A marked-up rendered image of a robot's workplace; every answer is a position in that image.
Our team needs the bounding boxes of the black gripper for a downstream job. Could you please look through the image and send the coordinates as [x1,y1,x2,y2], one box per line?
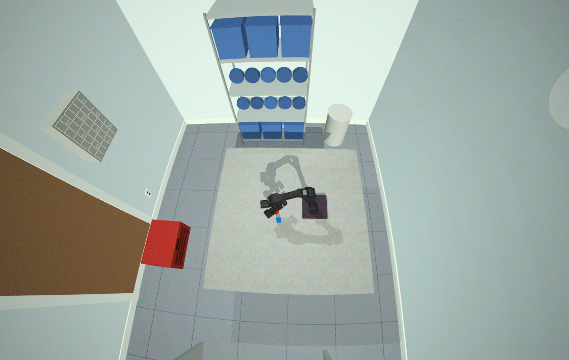
[264,200,287,218]

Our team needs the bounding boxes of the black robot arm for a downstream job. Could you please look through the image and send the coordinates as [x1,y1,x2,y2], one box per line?
[260,187,319,214]

